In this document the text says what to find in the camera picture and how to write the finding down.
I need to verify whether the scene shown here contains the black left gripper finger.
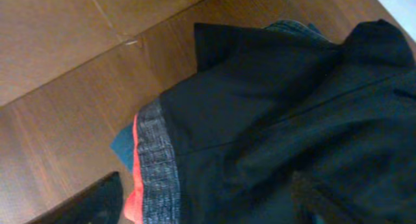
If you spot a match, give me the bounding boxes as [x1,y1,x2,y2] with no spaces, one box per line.
[29,171,124,224]

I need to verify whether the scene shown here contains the black pants with red waistband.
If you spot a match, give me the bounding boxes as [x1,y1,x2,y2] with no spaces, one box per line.
[125,19,415,223]

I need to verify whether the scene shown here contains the blue denim jeans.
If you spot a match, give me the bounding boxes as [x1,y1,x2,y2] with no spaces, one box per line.
[110,123,134,173]

